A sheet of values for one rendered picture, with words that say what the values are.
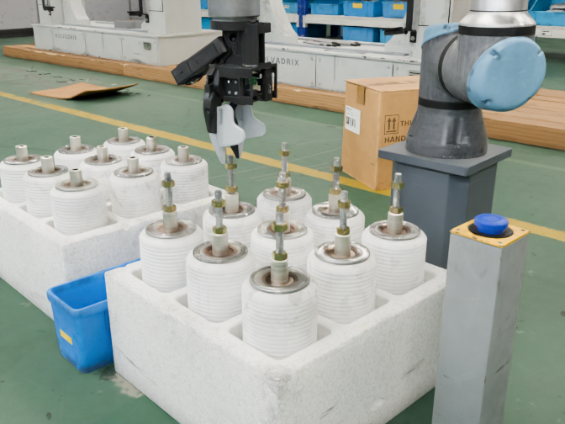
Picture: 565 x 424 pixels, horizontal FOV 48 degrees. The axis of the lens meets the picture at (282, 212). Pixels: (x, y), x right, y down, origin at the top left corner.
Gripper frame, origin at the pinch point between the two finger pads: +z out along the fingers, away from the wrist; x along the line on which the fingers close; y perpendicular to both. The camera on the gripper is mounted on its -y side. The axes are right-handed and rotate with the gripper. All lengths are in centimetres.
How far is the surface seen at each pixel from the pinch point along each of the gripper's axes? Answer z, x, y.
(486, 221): 1.8, -5.2, 41.7
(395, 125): 15, 96, -8
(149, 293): 16.8, -18.5, -1.1
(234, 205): 8.5, -0.6, 1.5
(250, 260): 10.1, -13.9, 13.3
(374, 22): 13, 492, -182
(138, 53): 20, 236, -238
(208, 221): 10.4, -4.5, -0.7
